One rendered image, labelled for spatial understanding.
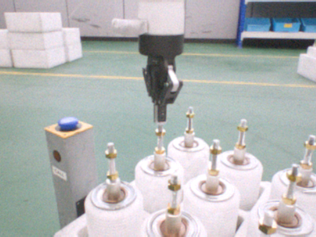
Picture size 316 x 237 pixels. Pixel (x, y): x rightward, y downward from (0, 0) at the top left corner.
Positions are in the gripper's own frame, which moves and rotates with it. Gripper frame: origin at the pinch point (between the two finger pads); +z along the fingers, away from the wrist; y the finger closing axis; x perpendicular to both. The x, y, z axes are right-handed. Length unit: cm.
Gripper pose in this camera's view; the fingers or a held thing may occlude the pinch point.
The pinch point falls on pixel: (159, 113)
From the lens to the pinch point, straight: 49.4
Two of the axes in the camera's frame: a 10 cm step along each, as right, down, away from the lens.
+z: 0.0, 9.3, 3.8
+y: -3.8, -3.5, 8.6
